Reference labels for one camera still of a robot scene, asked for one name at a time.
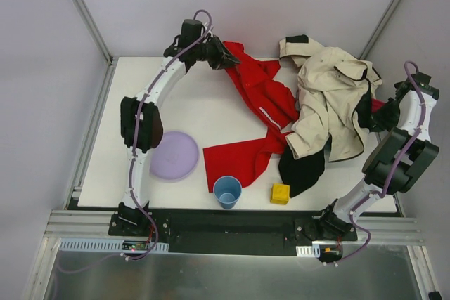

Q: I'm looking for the cream and black jacket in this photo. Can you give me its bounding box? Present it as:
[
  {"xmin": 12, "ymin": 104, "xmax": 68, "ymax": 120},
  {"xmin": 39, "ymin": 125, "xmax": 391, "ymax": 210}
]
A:
[{"xmin": 279, "ymin": 34, "xmax": 383, "ymax": 162}]

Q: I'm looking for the red cloth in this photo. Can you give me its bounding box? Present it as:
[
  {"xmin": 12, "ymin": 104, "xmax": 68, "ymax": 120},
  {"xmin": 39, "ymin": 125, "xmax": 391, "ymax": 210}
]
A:
[{"xmin": 202, "ymin": 41, "xmax": 386, "ymax": 194}]

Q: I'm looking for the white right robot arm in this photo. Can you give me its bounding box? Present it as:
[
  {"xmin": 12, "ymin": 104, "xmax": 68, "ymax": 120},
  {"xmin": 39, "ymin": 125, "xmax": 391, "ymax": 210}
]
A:
[{"xmin": 314, "ymin": 83, "xmax": 439, "ymax": 240}]

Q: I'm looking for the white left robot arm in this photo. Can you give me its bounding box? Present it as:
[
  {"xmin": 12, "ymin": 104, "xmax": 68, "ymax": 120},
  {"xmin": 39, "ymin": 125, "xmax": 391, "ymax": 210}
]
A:
[{"xmin": 116, "ymin": 34, "xmax": 240, "ymax": 227}]

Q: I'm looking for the purple plastic plate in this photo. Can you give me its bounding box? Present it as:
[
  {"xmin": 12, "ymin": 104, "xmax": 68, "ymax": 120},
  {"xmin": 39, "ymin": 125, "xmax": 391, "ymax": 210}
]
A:
[{"xmin": 150, "ymin": 131, "xmax": 200, "ymax": 181}]

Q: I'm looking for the yellow toy cube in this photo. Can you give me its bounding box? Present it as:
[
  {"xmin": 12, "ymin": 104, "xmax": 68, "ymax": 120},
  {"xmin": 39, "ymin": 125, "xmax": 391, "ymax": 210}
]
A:
[{"xmin": 270, "ymin": 183, "xmax": 290, "ymax": 205}]

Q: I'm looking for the blue plastic cup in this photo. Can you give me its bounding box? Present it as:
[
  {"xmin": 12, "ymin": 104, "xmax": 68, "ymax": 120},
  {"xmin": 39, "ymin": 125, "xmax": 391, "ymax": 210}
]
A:
[{"xmin": 213, "ymin": 176, "xmax": 242, "ymax": 210}]

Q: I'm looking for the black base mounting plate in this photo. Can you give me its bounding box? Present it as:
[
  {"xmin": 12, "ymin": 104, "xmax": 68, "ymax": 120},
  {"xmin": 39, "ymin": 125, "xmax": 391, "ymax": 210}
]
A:
[{"xmin": 107, "ymin": 208, "xmax": 358, "ymax": 255}]

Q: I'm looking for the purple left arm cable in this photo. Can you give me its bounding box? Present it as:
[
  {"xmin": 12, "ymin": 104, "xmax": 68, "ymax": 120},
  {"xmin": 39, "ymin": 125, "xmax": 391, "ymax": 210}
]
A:
[{"xmin": 56, "ymin": 9, "xmax": 214, "ymax": 275}]

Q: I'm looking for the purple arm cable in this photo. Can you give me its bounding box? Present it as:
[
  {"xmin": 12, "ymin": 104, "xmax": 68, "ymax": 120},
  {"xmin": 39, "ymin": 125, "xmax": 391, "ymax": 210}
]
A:
[
  {"xmin": 56, "ymin": 9, "xmax": 214, "ymax": 275},
  {"xmin": 318, "ymin": 60, "xmax": 428, "ymax": 268}
]

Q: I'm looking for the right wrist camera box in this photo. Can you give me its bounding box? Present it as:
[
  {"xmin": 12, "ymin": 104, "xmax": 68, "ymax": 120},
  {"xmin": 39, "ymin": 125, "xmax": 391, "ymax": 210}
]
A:
[{"xmin": 412, "ymin": 72, "xmax": 439, "ymax": 100}]

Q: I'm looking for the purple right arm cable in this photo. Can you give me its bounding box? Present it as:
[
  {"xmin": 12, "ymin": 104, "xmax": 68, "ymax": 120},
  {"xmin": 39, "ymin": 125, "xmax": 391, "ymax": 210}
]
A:
[{"xmin": 318, "ymin": 60, "xmax": 428, "ymax": 268}]

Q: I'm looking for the right aluminium frame post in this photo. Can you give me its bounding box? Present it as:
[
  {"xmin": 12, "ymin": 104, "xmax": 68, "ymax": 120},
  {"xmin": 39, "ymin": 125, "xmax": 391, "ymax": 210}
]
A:
[{"xmin": 359, "ymin": 0, "xmax": 404, "ymax": 60}]

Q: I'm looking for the aluminium frame post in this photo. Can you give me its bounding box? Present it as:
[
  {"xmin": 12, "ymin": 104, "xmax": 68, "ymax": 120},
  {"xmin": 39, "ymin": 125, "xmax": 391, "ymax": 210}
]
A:
[
  {"xmin": 72, "ymin": 0, "xmax": 113, "ymax": 65},
  {"xmin": 359, "ymin": 0, "xmax": 404, "ymax": 60}
]

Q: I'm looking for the left aluminium frame post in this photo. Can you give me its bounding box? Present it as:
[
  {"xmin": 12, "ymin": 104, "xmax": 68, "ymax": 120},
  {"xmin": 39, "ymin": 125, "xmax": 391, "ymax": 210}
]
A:
[{"xmin": 72, "ymin": 0, "xmax": 113, "ymax": 65}]

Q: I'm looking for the aluminium front rail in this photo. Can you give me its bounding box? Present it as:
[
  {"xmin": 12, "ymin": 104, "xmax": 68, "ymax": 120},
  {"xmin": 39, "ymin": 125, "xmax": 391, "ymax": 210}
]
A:
[{"xmin": 44, "ymin": 209, "xmax": 425, "ymax": 246}]

